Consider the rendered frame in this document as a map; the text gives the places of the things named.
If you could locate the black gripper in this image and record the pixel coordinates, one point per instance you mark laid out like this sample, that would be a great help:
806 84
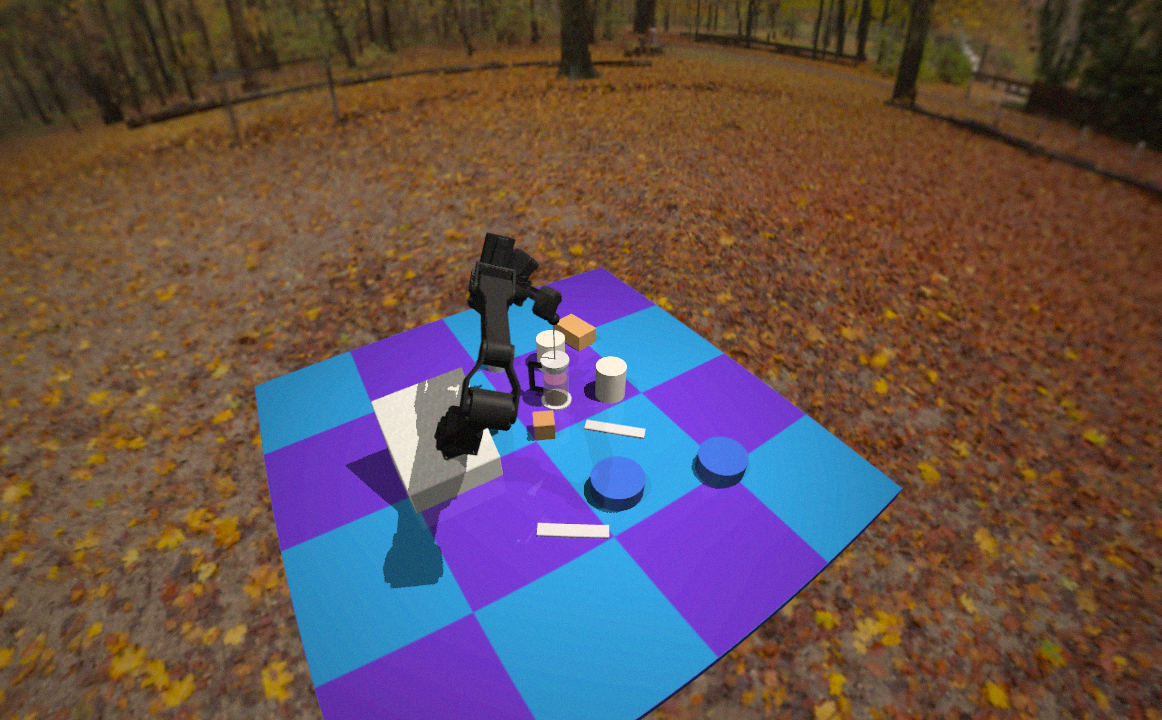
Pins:
545 303

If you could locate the white flat bar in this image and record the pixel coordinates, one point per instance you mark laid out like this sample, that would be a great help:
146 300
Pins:
573 530
624 430

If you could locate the cream cylinder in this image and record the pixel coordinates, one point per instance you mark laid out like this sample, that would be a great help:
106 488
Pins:
544 342
610 381

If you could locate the dark blue short cylinder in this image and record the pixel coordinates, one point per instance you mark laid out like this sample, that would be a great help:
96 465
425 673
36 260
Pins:
721 462
617 483

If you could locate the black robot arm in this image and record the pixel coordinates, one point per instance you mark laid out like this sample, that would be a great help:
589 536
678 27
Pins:
492 291

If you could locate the tan rectangular block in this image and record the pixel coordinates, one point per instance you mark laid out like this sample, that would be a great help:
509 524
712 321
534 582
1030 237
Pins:
578 333

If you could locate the brown cube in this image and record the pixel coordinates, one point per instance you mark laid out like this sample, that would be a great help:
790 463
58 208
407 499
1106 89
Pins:
544 426

